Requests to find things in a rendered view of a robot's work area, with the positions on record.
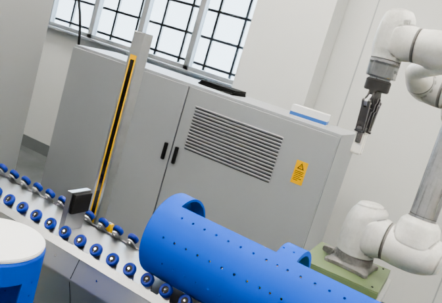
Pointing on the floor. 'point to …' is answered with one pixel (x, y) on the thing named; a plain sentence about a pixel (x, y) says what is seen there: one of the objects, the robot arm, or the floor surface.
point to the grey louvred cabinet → (197, 153)
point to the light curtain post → (120, 123)
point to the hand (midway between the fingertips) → (358, 142)
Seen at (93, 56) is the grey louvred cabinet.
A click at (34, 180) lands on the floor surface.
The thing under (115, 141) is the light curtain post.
